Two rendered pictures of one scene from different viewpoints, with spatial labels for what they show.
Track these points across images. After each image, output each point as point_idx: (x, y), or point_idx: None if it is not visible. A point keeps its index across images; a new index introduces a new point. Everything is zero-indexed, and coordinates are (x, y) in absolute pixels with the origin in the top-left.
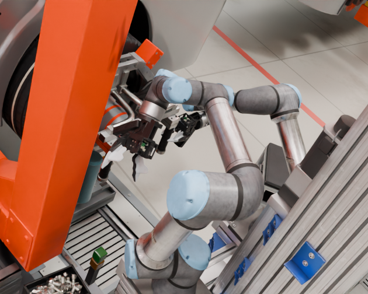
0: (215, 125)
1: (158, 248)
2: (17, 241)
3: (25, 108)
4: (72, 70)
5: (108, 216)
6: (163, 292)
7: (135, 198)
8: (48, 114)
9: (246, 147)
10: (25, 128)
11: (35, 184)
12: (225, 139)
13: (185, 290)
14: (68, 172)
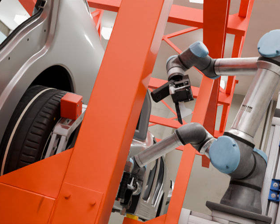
0: (234, 60)
1: (254, 114)
2: (73, 221)
3: (28, 133)
4: (160, 5)
5: None
6: (245, 199)
7: None
8: (132, 49)
9: None
10: (100, 76)
11: (111, 125)
12: (250, 58)
13: (259, 194)
14: (134, 116)
